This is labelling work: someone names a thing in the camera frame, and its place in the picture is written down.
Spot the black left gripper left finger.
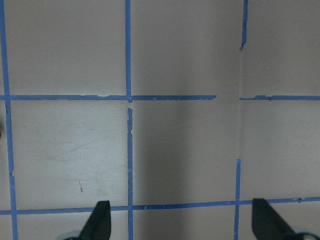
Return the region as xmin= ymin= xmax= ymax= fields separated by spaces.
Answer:
xmin=78 ymin=200 xmax=112 ymax=240

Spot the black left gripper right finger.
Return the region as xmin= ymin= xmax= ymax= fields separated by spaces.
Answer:
xmin=251 ymin=198 xmax=296 ymax=240

